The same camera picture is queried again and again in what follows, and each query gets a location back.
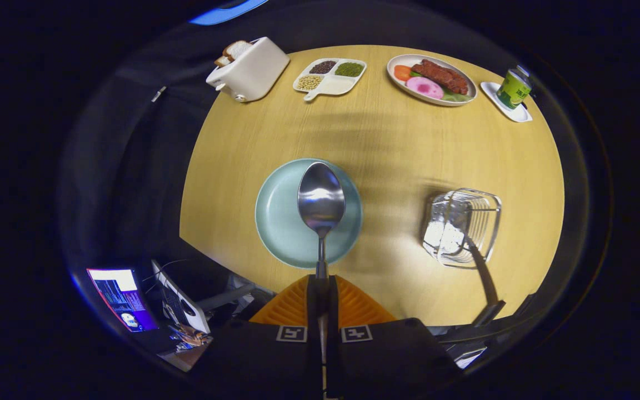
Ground white toaster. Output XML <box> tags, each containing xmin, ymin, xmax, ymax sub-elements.
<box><xmin>206</xmin><ymin>37</ymin><xmax>291</xmax><ymax>103</ymax></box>

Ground light green round plate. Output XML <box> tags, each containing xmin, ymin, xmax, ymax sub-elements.
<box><xmin>255</xmin><ymin>158</ymin><xmax>363</xmax><ymax>269</ymax></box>

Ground black table bracket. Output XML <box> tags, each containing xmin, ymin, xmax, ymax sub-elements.
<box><xmin>472</xmin><ymin>301</ymin><xmax>507</xmax><ymax>327</ymax></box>

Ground pink round ham slice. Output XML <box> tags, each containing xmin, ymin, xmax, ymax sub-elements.
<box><xmin>406</xmin><ymin>76</ymin><xmax>444</xmax><ymax>101</ymax></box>

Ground red meat slices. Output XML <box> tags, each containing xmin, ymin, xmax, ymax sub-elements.
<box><xmin>411</xmin><ymin>59</ymin><xmax>469</xmax><ymax>95</ymax></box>

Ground white square coaster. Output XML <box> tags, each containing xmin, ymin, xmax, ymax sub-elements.
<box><xmin>480</xmin><ymin>82</ymin><xmax>533</xmax><ymax>123</ymax></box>

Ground metal wire basket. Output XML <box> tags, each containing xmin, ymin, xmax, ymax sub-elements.
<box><xmin>421</xmin><ymin>188</ymin><xmax>503</xmax><ymax>270</ymax></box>

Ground green label drink bottle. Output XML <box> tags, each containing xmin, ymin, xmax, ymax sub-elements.
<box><xmin>496</xmin><ymin>65</ymin><xmax>533</xmax><ymax>110</ymax></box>

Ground metal spoon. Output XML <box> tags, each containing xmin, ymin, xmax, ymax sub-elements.
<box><xmin>297</xmin><ymin>162</ymin><xmax>347</xmax><ymax>356</ymax></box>

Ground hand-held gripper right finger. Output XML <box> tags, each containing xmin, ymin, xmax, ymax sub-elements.
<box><xmin>327</xmin><ymin>275</ymin><xmax>462</xmax><ymax>399</ymax></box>

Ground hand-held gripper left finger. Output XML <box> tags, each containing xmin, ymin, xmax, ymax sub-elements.
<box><xmin>189</xmin><ymin>275</ymin><xmax>321</xmax><ymax>400</ymax></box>

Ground white divided dish with beans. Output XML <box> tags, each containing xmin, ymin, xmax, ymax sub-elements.
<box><xmin>293</xmin><ymin>58</ymin><xmax>367</xmax><ymax>102</ymax></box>

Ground ceiling light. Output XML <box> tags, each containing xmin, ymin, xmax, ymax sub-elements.
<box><xmin>189</xmin><ymin>0</ymin><xmax>269</xmax><ymax>26</ymax></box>

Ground lit laptop screen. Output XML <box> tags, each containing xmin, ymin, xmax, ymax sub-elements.
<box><xmin>87</xmin><ymin>268</ymin><xmax>159</xmax><ymax>333</ymax></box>

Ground metal fork with dark handle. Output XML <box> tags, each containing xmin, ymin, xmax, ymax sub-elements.
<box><xmin>462</xmin><ymin>231</ymin><xmax>501</xmax><ymax>306</ymax></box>

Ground white oval food plate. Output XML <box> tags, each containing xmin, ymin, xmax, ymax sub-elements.
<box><xmin>386</xmin><ymin>54</ymin><xmax>478</xmax><ymax>107</ymax></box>

